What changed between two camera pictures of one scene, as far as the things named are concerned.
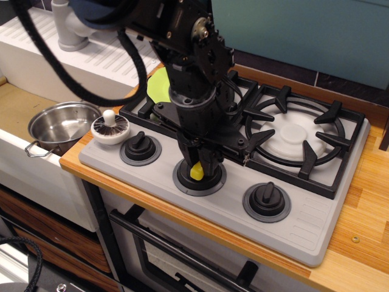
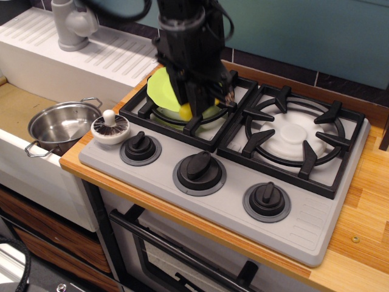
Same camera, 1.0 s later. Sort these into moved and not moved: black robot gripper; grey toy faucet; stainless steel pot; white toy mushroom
Moved: black robot gripper
Not moved: grey toy faucet; stainless steel pot; white toy mushroom
